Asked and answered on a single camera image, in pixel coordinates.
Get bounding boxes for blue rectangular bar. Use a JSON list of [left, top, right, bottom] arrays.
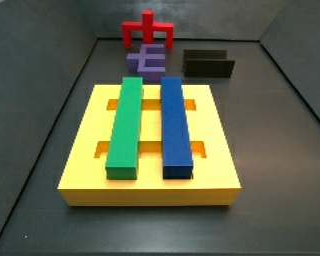
[[161, 77, 194, 179]]

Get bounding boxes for purple three-legged block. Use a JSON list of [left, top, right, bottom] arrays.
[[127, 44, 166, 82]]

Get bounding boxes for black angled fixture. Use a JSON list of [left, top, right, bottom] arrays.
[[183, 49, 235, 78]]

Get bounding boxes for red three-legged block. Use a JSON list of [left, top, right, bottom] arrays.
[[122, 10, 175, 49]]

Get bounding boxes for green rectangular bar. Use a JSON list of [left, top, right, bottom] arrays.
[[106, 77, 143, 180]]

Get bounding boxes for yellow slotted board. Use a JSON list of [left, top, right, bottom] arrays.
[[59, 85, 242, 206]]

